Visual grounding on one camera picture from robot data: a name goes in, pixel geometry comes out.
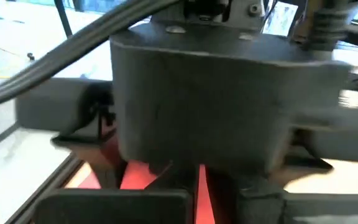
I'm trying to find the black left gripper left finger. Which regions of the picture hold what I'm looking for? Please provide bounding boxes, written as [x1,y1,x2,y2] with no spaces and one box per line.
[34,162,198,224]

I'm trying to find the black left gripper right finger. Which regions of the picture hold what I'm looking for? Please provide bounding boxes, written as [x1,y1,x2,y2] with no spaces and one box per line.
[214,174,358,224]

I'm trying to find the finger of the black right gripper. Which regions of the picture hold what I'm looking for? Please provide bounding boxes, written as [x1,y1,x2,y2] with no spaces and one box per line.
[268,146,334,187]
[51,130,127,189]

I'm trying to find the pink translucent plastic bin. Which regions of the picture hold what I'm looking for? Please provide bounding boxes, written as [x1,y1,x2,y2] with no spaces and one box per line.
[76,133,217,224]

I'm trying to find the black desk with legs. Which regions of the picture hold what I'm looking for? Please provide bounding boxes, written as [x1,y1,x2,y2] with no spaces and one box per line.
[53,0,74,38]

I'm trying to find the black aluminium table frame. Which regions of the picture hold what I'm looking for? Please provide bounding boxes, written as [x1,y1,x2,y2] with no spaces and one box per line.
[0,124,84,224]

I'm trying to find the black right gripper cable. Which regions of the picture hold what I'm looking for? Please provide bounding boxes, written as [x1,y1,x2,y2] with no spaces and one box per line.
[0,0,180,110]

